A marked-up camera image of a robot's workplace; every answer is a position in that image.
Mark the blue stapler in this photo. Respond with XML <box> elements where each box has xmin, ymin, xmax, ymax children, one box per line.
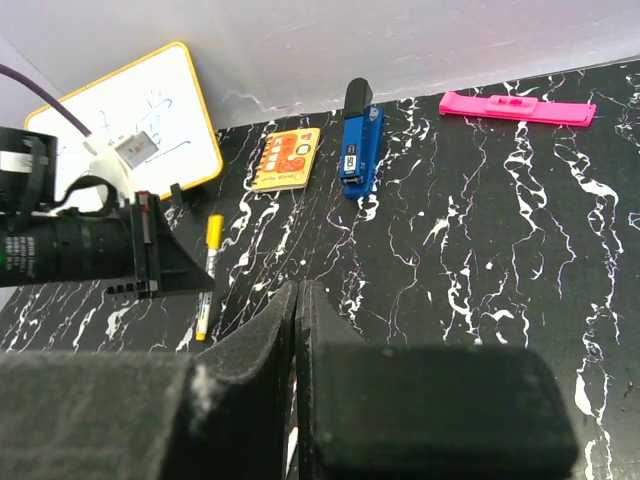
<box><xmin>339</xmin><ymin>77</ymin><xmax>384</xmax><ymax>200</ymax></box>

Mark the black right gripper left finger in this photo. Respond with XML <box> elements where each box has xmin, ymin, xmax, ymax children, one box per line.
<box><xmin>1</xmin><ymin>281</ymin><xmax>298</xmax><ymax>479</ymax></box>

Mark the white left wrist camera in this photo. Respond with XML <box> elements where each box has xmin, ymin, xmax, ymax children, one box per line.
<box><xmin>83</xmin><ymin>131</ymin><xmax>159</xmax><ymax>201</ymax></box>

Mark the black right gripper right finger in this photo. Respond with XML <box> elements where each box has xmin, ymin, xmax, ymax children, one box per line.
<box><xmin>295</xmin><ymin>280</ymin><xmax>579</xmax><ymax>479</ymax></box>

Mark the pink plastic tool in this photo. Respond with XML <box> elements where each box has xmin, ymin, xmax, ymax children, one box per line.
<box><xmin>439</xmin><ymin>91</ymin><xmax>597</xmax><ymax>127</ymax></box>

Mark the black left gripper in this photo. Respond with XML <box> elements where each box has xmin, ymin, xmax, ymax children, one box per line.
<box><xmin>1</xmin><ymin>128</ymin><xmax>214</xmax><ymax>300</ymax></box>

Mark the small orange notebook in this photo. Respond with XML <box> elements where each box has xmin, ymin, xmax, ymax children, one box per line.
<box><xmin>251</xmin><ymin>128</ymin><xmax>320</xmax><ymax>193</ymax></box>

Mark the white pen with yellow tip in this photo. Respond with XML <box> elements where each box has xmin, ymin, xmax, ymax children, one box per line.
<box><xmin>194</xmin><ymin>213</ymin><xmax>225</xmax><ymax>342</ymax></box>

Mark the small whiteboard with yellow frame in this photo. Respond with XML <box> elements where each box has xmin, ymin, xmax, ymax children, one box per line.
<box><xmin>24</xmin><ymin>41</ymin><xmax>225</xmax><ymax>214</ymax></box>

